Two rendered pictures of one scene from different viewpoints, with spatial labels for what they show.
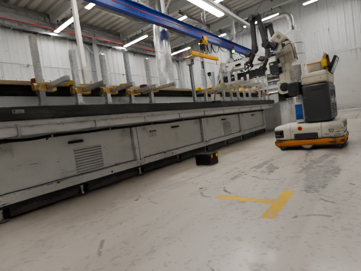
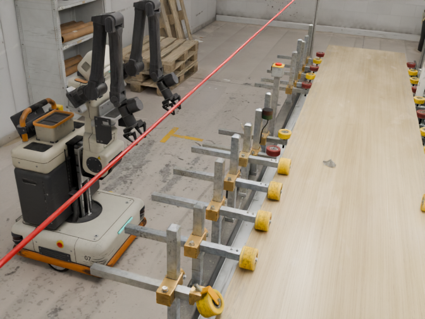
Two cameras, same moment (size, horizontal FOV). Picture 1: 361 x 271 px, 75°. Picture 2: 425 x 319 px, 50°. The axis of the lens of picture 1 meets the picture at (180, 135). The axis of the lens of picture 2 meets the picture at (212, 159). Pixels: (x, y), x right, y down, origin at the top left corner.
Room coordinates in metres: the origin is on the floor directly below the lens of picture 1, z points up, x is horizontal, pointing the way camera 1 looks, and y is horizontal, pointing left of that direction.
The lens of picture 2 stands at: (5.42, -1.67, 2.04)
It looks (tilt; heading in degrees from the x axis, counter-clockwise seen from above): 28 degrees down; 158
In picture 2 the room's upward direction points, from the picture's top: 3 degrees clockwise
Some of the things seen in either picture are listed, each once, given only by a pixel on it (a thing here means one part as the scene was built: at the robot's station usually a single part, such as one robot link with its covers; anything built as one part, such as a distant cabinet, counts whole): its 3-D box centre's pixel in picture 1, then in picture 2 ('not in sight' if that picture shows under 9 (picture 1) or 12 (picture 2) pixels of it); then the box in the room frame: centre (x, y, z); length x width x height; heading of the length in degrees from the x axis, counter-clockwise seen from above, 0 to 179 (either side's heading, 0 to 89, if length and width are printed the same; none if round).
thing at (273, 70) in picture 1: (277, 66); (112, 118); (2.95, -1.30, 0.99); 0.28 x 0.16 x 0.22; 141
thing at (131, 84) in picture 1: (116, 89); (290, 73); (1.93, 0.46, 0.81); 0.43 x 0.03 x 0.04; 51
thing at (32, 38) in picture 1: (37, 72); (307, 49); (1.56, 0.85, 0.92); 0.04 x 0.04 x 0.48; 51
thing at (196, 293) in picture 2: not in sight; (205, 297); (4.40, -1.26, 0.95); 0.10 x 0.04 x 0.10; 51
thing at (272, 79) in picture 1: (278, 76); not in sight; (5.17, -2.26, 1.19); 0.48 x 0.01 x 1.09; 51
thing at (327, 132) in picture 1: (311, 132); (82, 225); (2.76, -1.52, 0.16); 0.67 x 0.64 x 0.25; 51
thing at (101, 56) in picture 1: (106, 83); (300, 67); (1.95, 0.54, 0.87); 0.04 x 0.04 x 0.48; 51
